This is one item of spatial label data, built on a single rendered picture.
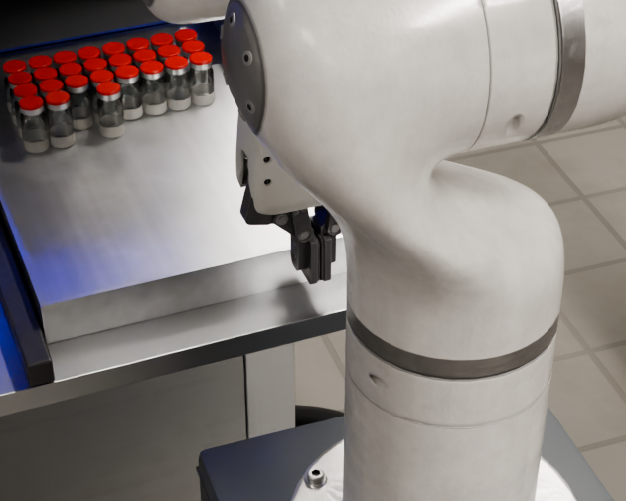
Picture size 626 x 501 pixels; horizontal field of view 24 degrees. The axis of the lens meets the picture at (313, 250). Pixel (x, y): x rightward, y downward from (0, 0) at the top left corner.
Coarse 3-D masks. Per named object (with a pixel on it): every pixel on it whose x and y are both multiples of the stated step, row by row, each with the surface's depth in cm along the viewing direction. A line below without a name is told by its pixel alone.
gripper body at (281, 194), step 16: (240, 128) 99; (240, 144) 99; (256, 144) 97; (240, 160) 100; (256, 160) 98; (272, 160) 97; (240, 176) 101; (256, 176) 98; (272, 176) 98; (288, 176) 99; (256, 192) 99; (272, 192) 99; (288, 192) 100; (304, 192) 100; (256, 208) 100; (272, 208) 100; (288, 208) 101; (304, 208) 101
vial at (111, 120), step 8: (96, 88) 124; (104, 88) 124; (112, 88) 124; (120, 88) 125; (104, 96) 124; (112, 96) 124; (104, 104) 124; (112, 104) 124; (120, 104) 125; (104, 112) 125; (112, 112) 125; (120, 112) 125; (104, 120) 125; (112, 120) 125; (120, 120) 126; (104, 128) 126; (112, 128) 126; (120, 128) 126; (104, 136) 126; (112, 136) 126
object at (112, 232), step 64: (0, 128) 128; (128, 128) 128; (192, 128) 128; (0, 192) 114; (64, 192) 120; (128, 192) 120; (192, 192) 120; (64, 256) 113; (128, 256) 113; (192, 256) 113; (256, 256) 107; (64, 320) 104; (128, 320) 106
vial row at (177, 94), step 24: (96, 72) 126; (120, 72) 126; (144, 72) 127; (168, 72) 128; (192, 72) 129; (24, 96) 123; (72, 96) 125; (96, 96) 126; (120, 96) 127; (144, 96) 128; (168, 96) 129; (192, 96) 130; (96, 120) 128
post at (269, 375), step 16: (256, 352) 163; (272, 352) 163; (288, 352) 164; (256, 368) 164; (272, 368) 165; (288, 368) 166; (256, 384) 165; (272, 384) 166; (288, 384) 167; (256, 400) 167; (272, 400) 168; (288, 400) 169; (256, 416) 168; (272, 416) 169; (288, 416) 170; (256, 432) 170; (272, 432) 171
